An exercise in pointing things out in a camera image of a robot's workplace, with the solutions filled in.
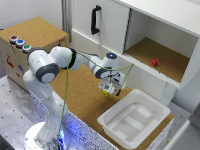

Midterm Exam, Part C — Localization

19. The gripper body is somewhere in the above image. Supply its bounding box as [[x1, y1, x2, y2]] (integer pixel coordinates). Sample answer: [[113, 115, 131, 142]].
[[97, 75, 127, 97]]

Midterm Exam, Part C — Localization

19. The yellow block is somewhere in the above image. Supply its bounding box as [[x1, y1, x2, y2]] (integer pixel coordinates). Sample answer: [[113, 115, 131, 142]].
[[102, 90, 110, 98]]

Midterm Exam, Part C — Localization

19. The pink block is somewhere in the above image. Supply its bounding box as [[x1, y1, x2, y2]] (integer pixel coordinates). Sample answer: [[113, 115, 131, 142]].
[[150, 58, 159, 68]]

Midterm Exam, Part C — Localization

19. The white plastic box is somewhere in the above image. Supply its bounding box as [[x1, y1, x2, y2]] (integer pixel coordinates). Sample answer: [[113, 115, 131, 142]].
[[96, 88, 172, 150]]

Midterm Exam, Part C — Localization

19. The white sliding door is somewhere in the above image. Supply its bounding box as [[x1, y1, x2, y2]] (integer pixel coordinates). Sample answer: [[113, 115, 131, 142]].
[[71, 0, 131, 56]]

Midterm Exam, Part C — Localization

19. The white cabinet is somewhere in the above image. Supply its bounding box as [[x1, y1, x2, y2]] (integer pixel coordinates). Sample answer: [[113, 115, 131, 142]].
[[70, 0, 200, 107]]

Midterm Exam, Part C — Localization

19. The wooden drawer box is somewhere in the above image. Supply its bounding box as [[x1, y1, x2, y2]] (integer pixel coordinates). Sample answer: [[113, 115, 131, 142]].
[[0, 16, 71, 92]]

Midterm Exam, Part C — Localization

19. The green button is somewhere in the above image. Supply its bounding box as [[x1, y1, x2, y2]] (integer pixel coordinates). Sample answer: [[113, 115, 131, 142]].
[[21, 43, 33, 54]]

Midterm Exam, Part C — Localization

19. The blue button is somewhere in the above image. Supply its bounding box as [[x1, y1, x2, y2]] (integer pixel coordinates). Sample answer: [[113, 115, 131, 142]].
[[15, 38, 26, 49]]

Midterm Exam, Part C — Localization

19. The red button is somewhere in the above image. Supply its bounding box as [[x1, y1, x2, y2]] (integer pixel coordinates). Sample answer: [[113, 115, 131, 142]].
[[9, 35, 19, 45]]

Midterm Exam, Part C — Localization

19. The green cable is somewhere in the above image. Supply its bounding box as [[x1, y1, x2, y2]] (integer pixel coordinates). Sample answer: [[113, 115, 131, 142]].
[[55, 50, 135, 150]]

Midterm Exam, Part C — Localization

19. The black door handle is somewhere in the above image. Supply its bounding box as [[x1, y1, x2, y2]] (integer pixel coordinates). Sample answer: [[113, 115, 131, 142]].
[[90, 4, 102, 36]]

